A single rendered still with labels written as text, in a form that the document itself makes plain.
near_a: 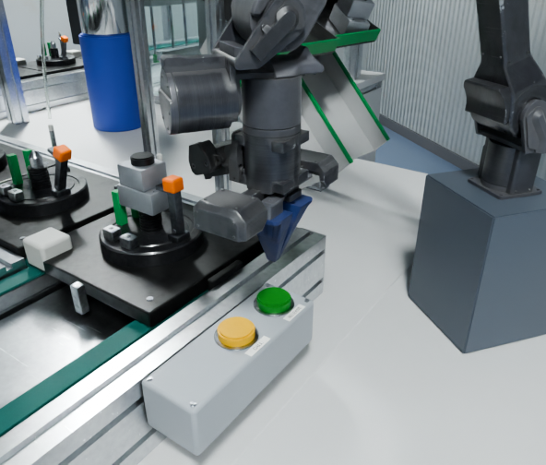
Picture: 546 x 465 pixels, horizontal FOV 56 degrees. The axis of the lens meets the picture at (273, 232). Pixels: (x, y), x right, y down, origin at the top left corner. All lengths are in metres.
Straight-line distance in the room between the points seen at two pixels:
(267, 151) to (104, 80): 1.15
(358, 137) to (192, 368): 0.62
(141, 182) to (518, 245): 0.46
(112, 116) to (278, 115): 1.17
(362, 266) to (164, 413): 0.47
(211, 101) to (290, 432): 0.36
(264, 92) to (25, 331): 0.42
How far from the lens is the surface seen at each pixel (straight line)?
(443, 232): 0.71
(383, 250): 0.94
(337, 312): 0.77
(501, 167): 0.68
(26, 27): 4.55
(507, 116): 0.63
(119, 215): 0.74
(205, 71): 0.47
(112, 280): 0.66
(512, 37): 0.63
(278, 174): 0.50
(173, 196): 0.66
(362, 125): 1.03
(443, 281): 0.73
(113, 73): 1.60
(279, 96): 0.48
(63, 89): 2.03
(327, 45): 0.84
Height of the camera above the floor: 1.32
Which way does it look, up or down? 28 degrees down
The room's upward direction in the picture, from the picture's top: straight up
